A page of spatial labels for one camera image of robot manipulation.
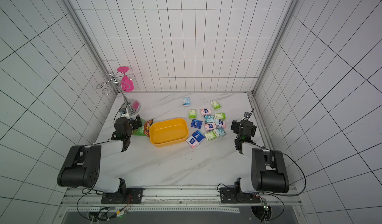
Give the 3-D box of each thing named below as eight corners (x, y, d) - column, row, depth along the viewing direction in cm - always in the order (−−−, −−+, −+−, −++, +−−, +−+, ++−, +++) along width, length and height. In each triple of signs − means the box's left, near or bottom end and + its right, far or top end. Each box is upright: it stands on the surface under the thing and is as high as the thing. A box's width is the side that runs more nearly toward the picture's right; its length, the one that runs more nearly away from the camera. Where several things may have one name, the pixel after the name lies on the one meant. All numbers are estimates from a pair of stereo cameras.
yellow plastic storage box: (151, 149, 90) (149, 146, 86) (151, 126, 101) (149, 122, 97) (190, 143, 93) (190, 139, 89) (186, 120, 104) (186, 116, 100)
